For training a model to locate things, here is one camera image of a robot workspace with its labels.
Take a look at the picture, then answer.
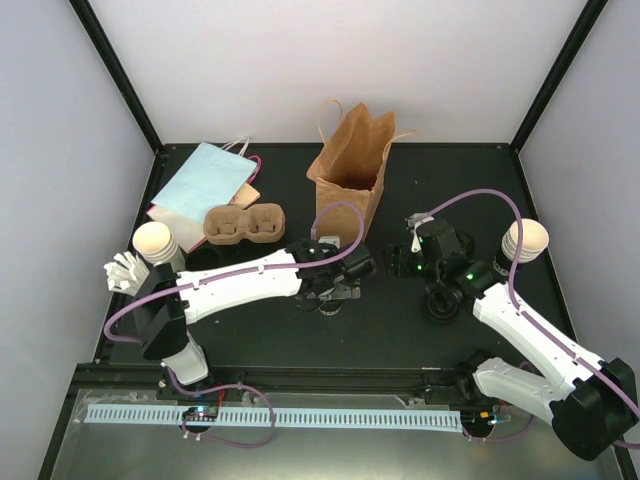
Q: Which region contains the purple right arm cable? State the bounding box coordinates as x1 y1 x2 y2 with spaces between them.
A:
424 187 640 449

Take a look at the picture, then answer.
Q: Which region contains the paper cup stack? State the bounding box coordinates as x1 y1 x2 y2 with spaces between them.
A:
493 218 549 277
132 221 185 271

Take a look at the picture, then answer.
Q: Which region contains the light blue cable duct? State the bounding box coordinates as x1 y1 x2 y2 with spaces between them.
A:
84 404 463 433

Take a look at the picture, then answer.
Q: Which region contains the black lid stack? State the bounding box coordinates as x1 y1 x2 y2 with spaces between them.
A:
456 232 475 256

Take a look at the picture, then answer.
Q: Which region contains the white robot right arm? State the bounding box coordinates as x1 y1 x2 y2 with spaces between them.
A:
385 214 639 460

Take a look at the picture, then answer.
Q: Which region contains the small brown paper bag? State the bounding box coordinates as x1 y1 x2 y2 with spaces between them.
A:
230 183 260 209

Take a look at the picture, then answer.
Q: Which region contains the light blue paper bag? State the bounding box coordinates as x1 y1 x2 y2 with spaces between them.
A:
152 142 257 222

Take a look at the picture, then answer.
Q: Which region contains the black coffee cup lid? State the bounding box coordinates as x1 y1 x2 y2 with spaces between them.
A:
422 285 471 325

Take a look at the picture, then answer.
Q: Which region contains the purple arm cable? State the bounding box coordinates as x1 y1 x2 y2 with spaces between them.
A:
424 187 640 449
103 201 367 449

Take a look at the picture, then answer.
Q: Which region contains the white plastic cutlery bundle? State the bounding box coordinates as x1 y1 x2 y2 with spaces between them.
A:
103 251 149 296

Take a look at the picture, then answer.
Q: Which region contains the brown pulp cup carrier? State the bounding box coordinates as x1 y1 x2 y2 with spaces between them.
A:
203 203 286 246

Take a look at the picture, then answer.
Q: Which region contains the left paper cup stack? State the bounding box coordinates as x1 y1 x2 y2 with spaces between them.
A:
132 221 185 271

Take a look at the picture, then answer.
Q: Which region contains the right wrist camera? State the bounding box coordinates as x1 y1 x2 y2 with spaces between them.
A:
405 213 434 254

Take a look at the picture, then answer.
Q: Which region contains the black aluminium rail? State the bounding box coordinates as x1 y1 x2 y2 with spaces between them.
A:
186 366 473 404

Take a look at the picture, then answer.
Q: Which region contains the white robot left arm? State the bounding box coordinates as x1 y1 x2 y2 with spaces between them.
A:
133 239 376 399

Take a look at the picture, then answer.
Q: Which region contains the right paper cup stack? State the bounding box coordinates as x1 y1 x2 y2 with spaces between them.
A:
493 218 549 277

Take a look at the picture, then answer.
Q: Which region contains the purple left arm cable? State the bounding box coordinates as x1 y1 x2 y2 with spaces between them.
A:
103 201 367 449

